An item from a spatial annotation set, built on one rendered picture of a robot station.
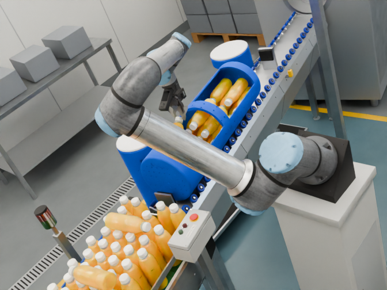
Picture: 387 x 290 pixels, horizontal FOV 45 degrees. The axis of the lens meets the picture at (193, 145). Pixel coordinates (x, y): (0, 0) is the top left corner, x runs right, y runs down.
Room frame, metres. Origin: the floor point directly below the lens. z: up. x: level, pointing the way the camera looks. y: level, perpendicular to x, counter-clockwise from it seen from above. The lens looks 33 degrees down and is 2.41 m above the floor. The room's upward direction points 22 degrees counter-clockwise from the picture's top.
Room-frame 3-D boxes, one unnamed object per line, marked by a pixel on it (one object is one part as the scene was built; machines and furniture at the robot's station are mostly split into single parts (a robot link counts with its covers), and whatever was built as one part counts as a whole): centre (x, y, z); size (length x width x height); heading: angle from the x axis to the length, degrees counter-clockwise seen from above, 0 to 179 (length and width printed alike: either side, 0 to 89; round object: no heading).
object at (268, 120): (2.59, -0.48, 0.79); 2.17 x 0.29 x 0.34; 138
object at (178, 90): (2.06, -0.01, 1.41); 0.09 x 0.08 x 0.12; 138
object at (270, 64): (2.80, -0.67, 1.00); 0.10 x 0.04 x 0.15; 48
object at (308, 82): (3.36, -1.09, 0.31); 0.06 x 0.06 x 0.63; 48
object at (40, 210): (1.77, 0.75, 1.18); 0.06 x 0.06 x 0.16
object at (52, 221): (1.77, 0.75, 1.18); 0.06 x 0.06 x 0.05
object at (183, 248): (1.46, 0.15, 1.05); 0.20 x 0.10 x 0.10; 138
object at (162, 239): (1.52, 0.27, 1.00); 0.07 x 0.07 x 0.19
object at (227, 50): (3.11, -0.49, 1.03); 0.28 x 0.28 x 0.01
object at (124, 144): (2.45, 0.29, 1.03); 0.28 x 0.28 x 0.01
